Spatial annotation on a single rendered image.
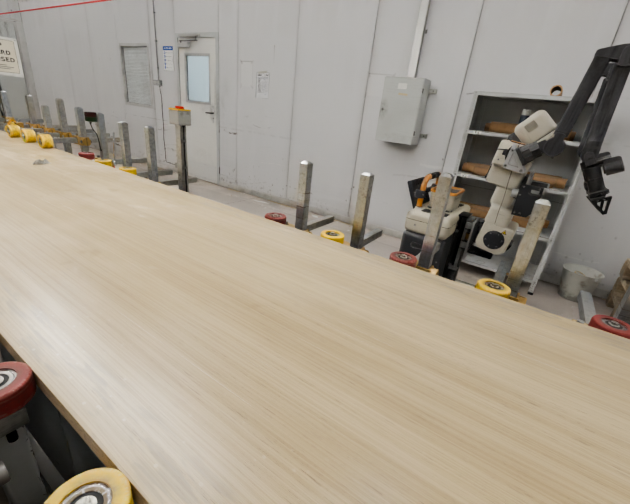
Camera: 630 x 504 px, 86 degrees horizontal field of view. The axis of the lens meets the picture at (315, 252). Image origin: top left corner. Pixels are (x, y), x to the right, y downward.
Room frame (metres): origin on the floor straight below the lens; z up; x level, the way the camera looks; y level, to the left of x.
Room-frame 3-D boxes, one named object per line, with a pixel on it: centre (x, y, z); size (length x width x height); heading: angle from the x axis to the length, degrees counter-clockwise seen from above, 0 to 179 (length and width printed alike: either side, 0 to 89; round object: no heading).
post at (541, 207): (0.87, -0.57, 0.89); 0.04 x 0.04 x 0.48; 58
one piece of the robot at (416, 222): (2.02, -0.77, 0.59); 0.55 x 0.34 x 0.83; 147
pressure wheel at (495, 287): (0.80, -0.48, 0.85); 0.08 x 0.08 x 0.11
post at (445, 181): (1.00, -0.36, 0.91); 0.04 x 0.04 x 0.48; 58
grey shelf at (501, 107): (3.04, -1.64, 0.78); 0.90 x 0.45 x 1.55; 58
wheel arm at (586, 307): (0.83, -0.79, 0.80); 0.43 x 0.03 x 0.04; 148
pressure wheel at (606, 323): (0.66, -0.69, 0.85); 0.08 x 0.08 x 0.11
